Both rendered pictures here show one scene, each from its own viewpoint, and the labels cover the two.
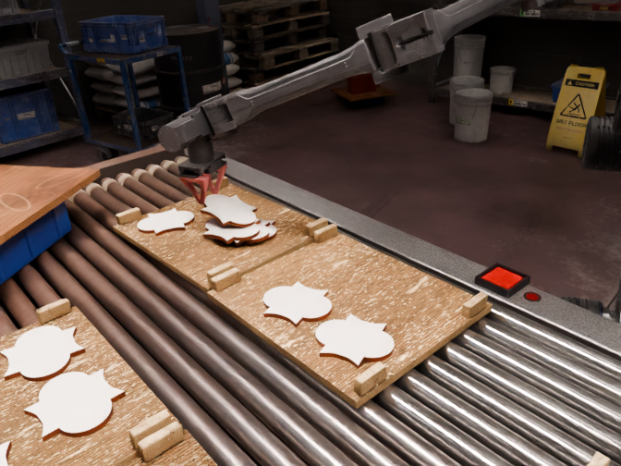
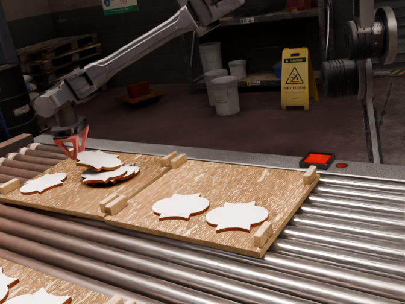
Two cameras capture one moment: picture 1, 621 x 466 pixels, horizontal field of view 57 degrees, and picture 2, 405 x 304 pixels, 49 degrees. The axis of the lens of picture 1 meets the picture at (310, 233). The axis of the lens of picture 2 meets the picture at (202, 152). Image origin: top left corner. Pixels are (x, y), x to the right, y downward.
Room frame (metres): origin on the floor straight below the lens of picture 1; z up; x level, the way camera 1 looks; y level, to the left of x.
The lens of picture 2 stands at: (-0.04, 0.20, 1.43)
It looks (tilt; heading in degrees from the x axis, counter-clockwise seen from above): 21 degrees down; 345
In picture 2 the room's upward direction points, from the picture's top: 9 degrees counter-clockwise
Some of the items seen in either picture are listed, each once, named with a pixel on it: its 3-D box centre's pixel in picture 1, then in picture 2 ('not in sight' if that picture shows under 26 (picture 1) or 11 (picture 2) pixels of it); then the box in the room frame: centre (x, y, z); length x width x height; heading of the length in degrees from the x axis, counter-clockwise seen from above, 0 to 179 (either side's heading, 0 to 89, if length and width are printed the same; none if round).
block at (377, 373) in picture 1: (371, 378); (263, 233); (0.66, -0.08, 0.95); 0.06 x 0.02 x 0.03; 130
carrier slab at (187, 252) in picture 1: (220, 229); (91, 179); (1.22, 0.21, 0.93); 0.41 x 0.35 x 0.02; 42
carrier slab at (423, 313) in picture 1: (344, 300); (214, 198); (0.89, -0.06, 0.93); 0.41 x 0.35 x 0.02; 40
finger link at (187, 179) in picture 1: (201, 182); (72, 143); (1.21, 0.24, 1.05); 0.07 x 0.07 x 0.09; 64
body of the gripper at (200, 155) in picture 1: (200, 151); (66, 117); (1.22, 0.24, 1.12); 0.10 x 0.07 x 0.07; 154
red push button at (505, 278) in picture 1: (502, 280); (317, 160); (0.94, -0.37, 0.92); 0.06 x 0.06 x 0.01; 39
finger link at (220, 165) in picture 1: (209, 177); (75, 139); (1.24, 0.23, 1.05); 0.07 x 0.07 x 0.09; 64
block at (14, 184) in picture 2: (128, 216); (9, 186); (1.27, 0.44, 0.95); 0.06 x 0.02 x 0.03; 132
